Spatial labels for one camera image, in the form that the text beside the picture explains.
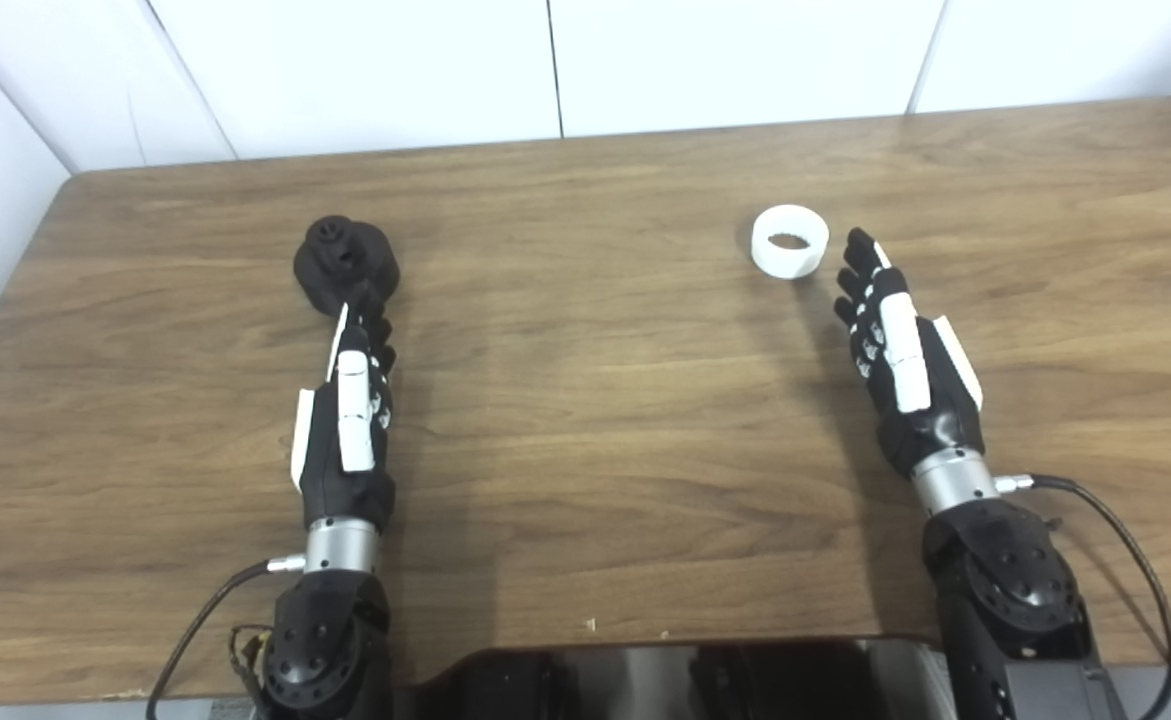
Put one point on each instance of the black and white left hand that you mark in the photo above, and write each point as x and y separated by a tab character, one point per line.
320	470

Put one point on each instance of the black and white right hand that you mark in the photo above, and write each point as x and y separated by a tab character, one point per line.
935	420

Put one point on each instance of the round black part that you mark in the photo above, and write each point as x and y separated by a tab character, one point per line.
370	265

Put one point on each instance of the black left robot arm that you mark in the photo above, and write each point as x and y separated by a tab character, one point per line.
325	640

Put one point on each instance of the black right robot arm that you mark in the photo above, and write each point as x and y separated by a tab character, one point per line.
1005	590

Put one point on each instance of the glossy black robot torso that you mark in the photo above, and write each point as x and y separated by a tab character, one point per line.
645	685

